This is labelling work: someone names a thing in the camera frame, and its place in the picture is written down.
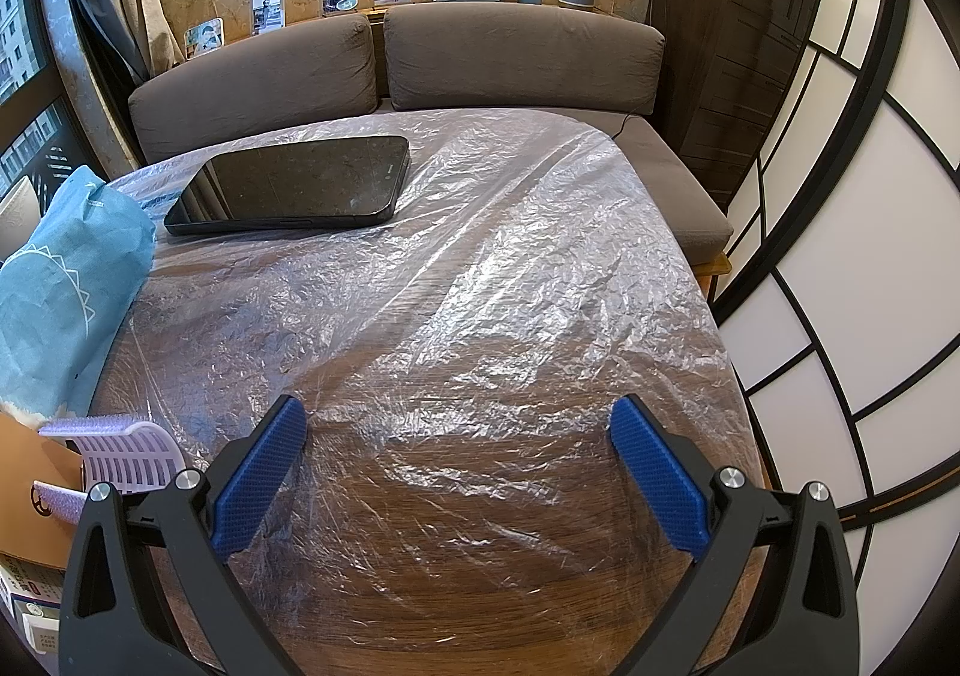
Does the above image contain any dark wooden cabinet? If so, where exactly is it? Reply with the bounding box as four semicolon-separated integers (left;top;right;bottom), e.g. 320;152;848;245
649;0;822;212

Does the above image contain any white panel screen door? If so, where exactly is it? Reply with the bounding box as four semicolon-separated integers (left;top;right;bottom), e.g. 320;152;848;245
709;0;960;534

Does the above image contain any brown sofa back cushion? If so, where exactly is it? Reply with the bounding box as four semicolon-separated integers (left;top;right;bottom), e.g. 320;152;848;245
384;3;667;118
129;14;378;160

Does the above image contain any black smartphone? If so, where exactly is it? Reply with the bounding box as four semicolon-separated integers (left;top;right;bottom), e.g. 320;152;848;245
163;134;412;238

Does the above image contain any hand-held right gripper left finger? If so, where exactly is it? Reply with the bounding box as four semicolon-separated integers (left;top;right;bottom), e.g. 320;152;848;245
58;395;308;676

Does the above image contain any dark framed window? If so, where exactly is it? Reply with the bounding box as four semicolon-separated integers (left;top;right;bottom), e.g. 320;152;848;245
0;0;91;227

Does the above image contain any blue white medicine box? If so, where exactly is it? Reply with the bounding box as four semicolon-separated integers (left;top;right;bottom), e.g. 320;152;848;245
0;552;72;654

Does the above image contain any brown cardboard box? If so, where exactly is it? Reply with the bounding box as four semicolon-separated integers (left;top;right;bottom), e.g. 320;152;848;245
0;413;87;576

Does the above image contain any purple white plastic basket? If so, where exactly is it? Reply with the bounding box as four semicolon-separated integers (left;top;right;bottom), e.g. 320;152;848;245
34;413;187;523

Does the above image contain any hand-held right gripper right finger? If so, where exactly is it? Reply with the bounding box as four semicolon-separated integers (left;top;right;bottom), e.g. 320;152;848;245
609;395;860;676

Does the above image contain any standing figure photo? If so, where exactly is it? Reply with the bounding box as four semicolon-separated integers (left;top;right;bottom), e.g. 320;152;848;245
251;0;290;36

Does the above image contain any blue paper bag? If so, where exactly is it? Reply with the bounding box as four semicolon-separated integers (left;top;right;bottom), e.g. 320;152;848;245
0;166;157;418

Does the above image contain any child photo frame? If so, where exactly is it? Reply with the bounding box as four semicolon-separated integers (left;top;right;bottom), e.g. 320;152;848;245
184;18;226;60

